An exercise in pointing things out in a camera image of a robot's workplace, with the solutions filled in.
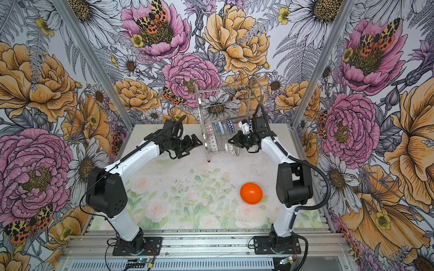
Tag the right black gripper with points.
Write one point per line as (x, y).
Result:
(237, 138)

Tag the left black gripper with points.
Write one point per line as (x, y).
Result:
(189, 144)

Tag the white black lattice bowl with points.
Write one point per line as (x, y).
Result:
(232, 149)

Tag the blue floral bowl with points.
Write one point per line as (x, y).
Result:
(219, 128)

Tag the dark blue patterned bowl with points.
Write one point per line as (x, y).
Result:
(209, 129)

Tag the silver wire dish rack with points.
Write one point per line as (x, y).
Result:
(235, 100)

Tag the orange plastic bowl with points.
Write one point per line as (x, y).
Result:
(251, 193)

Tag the green patterned bowl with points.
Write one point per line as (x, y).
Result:
(213, 145)

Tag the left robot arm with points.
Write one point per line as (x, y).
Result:
(106, 192)

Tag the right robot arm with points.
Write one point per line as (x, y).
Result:
(293, 184)

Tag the green circuit board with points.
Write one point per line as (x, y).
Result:
(287, 260)

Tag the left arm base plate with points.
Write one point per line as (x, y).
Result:
(147, 246)

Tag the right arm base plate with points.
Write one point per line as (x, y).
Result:
(264, 245)

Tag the aluminium front rail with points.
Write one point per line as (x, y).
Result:
(206, 251)

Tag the left aluminium corner post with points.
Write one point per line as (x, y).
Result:
(78, 34)

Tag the aluminium corner post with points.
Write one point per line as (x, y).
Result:
(337, 29)
(78, 34)

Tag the right aluminium corner post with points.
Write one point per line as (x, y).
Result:
(337, 29)

